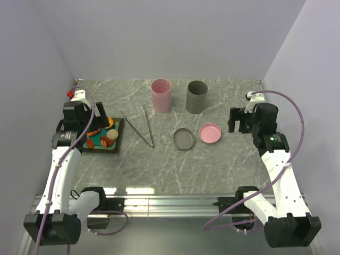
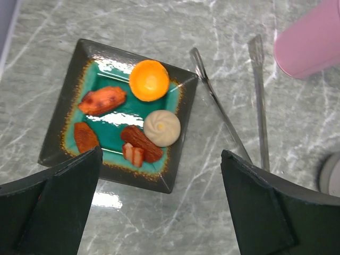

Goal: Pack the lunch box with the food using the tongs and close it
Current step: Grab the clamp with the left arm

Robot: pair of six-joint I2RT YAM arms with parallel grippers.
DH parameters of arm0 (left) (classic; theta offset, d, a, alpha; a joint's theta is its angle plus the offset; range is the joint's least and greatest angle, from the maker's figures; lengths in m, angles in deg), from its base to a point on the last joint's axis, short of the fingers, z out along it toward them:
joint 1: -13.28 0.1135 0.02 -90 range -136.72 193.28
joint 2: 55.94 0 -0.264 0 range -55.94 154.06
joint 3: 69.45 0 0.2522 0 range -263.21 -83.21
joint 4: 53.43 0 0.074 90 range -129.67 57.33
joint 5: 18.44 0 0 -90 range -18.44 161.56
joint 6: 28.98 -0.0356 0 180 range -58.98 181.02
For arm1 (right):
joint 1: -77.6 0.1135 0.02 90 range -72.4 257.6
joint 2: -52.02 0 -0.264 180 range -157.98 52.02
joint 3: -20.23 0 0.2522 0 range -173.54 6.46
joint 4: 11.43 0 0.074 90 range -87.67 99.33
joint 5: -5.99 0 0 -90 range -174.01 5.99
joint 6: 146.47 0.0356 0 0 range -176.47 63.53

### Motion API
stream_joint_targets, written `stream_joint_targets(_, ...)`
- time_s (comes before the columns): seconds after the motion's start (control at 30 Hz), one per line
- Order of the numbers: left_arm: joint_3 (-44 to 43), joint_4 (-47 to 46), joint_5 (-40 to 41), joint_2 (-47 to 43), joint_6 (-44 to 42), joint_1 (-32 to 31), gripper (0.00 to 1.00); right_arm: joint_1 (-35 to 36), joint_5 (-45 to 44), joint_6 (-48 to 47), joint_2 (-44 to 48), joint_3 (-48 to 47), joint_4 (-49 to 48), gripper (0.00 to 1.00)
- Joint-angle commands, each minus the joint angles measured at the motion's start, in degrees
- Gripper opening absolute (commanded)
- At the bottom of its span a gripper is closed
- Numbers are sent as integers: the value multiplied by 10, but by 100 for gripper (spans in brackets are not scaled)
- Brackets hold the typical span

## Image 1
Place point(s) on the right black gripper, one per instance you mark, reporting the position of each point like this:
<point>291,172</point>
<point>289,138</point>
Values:
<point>236,114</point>

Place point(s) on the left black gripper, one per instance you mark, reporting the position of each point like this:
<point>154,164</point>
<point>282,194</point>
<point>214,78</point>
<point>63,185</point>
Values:
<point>103,120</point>

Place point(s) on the beige round bun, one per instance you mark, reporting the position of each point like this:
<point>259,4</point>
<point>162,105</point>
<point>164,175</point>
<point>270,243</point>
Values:
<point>112,134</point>

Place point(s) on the red shrimp piece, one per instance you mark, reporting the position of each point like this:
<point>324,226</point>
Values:
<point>93,132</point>

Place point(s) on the brown sausage piece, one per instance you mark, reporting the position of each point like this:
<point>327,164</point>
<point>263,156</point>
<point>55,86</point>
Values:
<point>90,144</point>

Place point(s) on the metal tongs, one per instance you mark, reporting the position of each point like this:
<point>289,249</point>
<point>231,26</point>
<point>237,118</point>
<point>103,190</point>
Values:
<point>141,126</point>

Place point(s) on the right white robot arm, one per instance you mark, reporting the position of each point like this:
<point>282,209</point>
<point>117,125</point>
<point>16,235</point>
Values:
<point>289,223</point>

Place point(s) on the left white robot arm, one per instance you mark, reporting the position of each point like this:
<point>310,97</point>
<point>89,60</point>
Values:
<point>56,221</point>

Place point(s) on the orange fruit piece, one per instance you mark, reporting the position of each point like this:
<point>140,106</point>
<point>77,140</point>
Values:
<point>110,123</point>

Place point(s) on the black teal square plate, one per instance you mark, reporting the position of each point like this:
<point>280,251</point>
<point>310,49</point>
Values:
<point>115,148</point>

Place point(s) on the brown red meat piece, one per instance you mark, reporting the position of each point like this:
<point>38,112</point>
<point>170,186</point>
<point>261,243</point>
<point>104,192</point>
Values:
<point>106,142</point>

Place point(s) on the pink round lid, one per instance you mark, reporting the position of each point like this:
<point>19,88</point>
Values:
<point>210,133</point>

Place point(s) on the grey cylindrical container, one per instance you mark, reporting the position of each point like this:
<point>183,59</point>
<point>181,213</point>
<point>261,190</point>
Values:
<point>196,97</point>

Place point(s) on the grey round lid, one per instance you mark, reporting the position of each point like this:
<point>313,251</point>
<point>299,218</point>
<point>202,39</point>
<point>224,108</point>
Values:
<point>183,138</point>

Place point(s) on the pink cylindrical container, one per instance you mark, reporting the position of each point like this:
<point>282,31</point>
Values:
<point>161,93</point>

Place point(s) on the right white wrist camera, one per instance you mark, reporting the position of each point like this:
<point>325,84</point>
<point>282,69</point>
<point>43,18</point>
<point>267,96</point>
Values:
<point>253,99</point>

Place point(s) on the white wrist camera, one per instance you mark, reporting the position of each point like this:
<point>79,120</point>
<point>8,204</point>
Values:
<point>78,95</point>
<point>253,99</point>

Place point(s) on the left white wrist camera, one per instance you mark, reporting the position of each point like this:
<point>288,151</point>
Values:
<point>78,95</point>

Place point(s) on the aluminium mounting rail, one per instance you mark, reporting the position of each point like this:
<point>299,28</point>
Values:
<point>164,205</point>

